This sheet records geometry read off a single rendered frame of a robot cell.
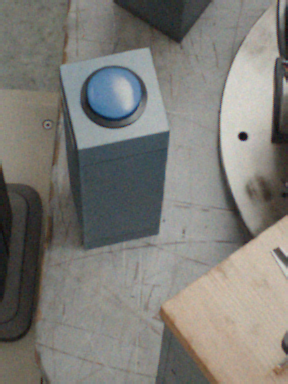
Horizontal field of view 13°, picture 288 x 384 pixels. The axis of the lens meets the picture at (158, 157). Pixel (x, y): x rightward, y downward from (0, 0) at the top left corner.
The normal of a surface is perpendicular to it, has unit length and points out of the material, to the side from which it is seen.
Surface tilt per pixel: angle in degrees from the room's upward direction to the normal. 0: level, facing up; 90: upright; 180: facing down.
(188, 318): 0
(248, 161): 0
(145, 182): 90
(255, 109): 0
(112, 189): 90
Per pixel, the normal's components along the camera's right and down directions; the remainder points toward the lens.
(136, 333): 0.03, -0.36
